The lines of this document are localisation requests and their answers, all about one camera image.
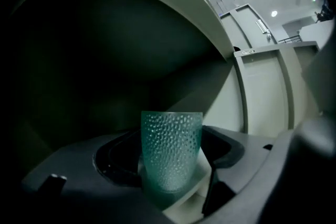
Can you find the teal dimpled glass cup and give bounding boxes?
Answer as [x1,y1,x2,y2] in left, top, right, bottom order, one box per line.
[141,111,204,194]

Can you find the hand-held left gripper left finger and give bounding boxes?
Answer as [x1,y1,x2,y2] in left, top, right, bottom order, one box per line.
[22,130,144,194]

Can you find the grey metal lockers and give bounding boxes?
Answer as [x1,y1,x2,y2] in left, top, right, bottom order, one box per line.
[5,0,322,192]

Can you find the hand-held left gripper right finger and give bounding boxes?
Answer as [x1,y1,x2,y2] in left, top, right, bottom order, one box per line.
[201,125,276,217]

